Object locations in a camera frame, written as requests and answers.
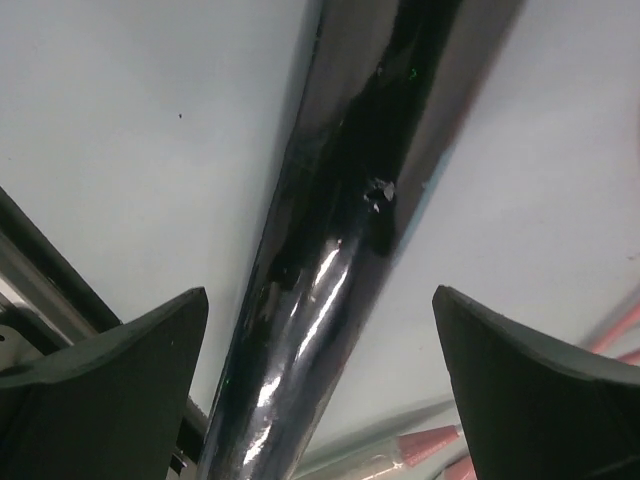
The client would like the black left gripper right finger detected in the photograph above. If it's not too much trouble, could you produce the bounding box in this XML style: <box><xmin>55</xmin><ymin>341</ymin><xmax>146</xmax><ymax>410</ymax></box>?
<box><xmin>432</xmin><ymin>285</ymin><xmax>639</xmax><ymax>480</ymax></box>

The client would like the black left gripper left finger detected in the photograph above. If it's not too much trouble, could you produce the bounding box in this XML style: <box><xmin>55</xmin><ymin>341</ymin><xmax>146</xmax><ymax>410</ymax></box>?
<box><xmin>1</xmin><ymin>287</ymin><xmax>208</xmax><ymax>479</ymax></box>

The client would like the black shuttlecock tube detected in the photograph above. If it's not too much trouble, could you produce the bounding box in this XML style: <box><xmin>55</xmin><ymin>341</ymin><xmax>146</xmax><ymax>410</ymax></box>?
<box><xmin>196</xmin><ymin>1</ymin><xmax>522</xmax><ymax>479</ymax></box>

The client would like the pink racket rear head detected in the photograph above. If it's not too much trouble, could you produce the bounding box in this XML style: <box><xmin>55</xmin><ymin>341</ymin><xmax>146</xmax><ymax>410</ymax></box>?
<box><xmin>578</xmin><ymin>292</ymin><xmax>639</xmax><ymax>354</ymax></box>

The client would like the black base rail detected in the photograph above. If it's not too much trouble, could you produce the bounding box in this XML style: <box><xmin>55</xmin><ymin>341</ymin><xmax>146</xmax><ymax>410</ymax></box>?
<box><xmin>1</xmin><ymin>191</ymin><xmax>121</xmax><ymax>347</ymax></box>

